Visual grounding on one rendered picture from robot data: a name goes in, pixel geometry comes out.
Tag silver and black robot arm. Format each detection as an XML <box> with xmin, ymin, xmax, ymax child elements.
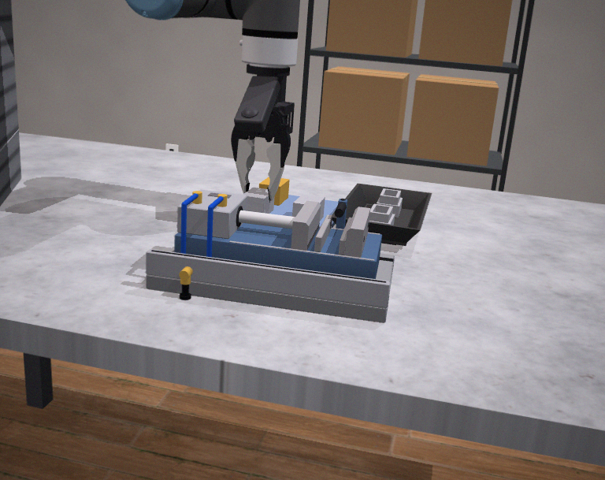
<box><xmin>125</xmin><ymin>0</ymin><xmax>300</xmax><ymax>133</ymax></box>

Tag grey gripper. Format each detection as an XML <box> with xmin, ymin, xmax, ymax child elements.
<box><xmin>231</xmin><ymin>64</ymin><xmax>295</xmax><ymax>201</ymax></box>

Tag yellow rectangular block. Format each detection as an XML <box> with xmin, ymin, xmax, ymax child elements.
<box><xmin>259</xmin><ymin>177</ymin><xmax>290</xmax><ymax>206</ymax></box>

